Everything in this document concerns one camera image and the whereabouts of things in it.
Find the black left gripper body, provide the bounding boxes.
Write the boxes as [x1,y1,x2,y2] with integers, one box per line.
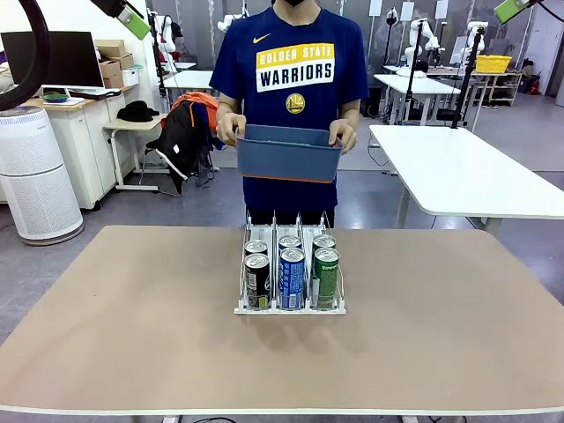
[90,0,130,19]

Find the blue plastic bin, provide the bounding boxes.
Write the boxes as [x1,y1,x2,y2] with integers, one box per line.
[235,123,344,184]

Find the person's left forearm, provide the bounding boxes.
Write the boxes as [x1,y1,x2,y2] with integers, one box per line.
[338,99,362,125]

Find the person's right forearm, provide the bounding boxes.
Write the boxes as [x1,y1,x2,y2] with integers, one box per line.
[217,92,244,118]

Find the person's right hand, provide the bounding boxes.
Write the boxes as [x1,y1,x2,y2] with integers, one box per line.
[215,112,248,147]

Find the person's left hand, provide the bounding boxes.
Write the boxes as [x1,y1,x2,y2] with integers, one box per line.
[328,119,358,155]

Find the yellow plastic basket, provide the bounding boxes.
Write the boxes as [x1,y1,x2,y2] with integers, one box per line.
[475,55,513,74]

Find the black tripod stand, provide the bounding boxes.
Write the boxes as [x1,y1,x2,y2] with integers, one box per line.
[451,26,484,130]
[403,19,427,124]

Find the wooden shelf unit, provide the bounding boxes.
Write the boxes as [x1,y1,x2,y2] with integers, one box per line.
[471,70,523,107]

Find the black computer monitor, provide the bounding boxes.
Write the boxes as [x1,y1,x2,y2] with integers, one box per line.
[0,30,106,89]

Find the white background table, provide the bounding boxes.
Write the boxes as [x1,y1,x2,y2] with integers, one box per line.
[374,72,462,127]
[160,70,217,96]

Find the black hat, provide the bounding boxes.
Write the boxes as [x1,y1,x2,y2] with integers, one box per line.
[116,100,160,123]

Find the orange jacket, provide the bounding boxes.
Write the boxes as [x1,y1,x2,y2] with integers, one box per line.
[169,91,221,133]

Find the small wooden side table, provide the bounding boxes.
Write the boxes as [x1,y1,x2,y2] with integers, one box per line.
[103,113,171,194]

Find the black backpack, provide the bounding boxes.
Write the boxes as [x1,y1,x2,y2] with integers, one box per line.
[145,100,217,195]

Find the white desk cabinet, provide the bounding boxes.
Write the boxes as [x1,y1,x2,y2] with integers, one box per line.
[24,85,142,211]

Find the person in navy Warriors shirt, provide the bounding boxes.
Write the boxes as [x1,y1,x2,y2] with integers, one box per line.
[208,0,369,230]

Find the large white table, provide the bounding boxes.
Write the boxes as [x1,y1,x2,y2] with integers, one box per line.
[368,124,564,234]

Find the white cylindrical air purifier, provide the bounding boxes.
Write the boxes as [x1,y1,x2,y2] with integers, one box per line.
[0,105,85,247]

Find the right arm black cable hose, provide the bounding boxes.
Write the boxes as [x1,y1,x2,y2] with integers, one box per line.
[535,0,564,23]

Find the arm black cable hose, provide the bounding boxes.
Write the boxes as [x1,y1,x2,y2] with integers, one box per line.
[0,0,52,112]
[535,0,564,23]

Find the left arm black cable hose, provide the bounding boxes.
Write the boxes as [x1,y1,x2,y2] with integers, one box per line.
[0,0,52,112]

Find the white wire can dispenser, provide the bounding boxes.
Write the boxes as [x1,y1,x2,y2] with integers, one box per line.
[233,210,347,315]

